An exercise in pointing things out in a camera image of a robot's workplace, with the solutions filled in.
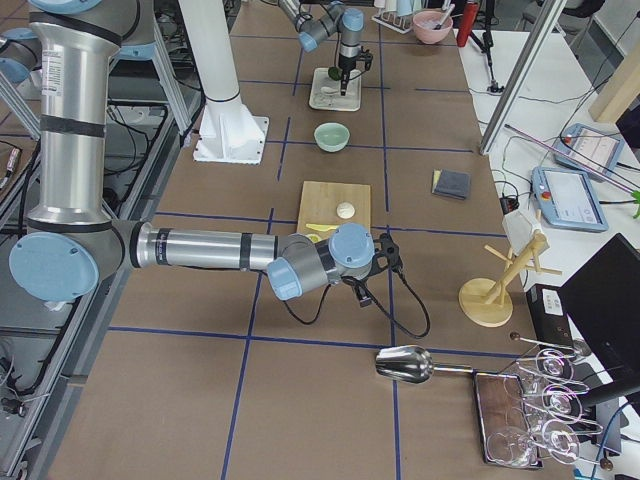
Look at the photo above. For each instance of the light green bowl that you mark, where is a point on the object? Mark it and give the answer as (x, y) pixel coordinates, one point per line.
(331, 136)

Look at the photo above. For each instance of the white steamed bun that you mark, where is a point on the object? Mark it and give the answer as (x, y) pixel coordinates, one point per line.
(345, 210)

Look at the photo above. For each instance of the pink mixing bowl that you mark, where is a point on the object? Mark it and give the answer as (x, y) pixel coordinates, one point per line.
(429, 29)

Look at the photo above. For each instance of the green round object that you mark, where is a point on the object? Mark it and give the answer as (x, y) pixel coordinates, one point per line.
(334, 73)

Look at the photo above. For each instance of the white rectangular tray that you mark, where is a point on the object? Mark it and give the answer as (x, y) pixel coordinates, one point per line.
(351, 102)

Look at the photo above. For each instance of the yellow plastic knife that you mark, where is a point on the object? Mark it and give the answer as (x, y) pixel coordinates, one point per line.
(321, 227)

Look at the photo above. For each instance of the wooden cutting board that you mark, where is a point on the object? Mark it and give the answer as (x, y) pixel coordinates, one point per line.
(319, 201)

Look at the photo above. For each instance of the light blue cup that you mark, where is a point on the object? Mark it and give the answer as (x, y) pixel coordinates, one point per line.
(404, 7)

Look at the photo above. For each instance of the wooden mug tree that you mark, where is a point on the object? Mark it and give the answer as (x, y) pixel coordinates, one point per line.
(486, 301)

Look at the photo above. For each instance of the metal scoop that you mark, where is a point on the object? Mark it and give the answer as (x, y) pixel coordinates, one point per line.
(413, 364)

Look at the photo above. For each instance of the red bottle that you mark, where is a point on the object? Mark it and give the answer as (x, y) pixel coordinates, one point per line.
(466, 23)

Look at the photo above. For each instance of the black tripod stand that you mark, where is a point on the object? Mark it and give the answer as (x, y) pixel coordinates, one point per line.
(485, 44)

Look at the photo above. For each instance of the near teach pendant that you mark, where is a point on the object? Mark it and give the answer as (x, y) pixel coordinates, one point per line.
(567, 199)

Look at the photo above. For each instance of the teach pendant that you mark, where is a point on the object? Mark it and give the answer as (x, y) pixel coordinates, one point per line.
(597, 149)
(567, 199)

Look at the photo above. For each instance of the wine glass rack tray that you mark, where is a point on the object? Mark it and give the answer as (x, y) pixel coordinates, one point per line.
(532, 410)

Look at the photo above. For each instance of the black monitor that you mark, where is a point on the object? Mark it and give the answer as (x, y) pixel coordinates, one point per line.
(602, 300)

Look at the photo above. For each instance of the far teach pendant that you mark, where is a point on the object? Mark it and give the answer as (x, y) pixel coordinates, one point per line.
(597, 149)

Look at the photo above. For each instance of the white wire dish rack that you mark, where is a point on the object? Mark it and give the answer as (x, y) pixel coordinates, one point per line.
(392, 21)

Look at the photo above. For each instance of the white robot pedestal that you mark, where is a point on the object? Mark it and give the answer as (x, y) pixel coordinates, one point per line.
(228, 132)

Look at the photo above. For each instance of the aluminium frame post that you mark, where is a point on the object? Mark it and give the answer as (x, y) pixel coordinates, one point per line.
(543, 26)

